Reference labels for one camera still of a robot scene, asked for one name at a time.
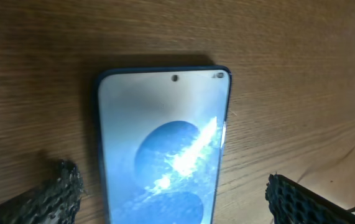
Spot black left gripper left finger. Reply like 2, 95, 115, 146
0, 160, 84, 224

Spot blue Samsung Galaxy smartphone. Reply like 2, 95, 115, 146
93, 65, 232, 224

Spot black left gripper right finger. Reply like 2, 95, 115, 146
265, 174, 355, 224

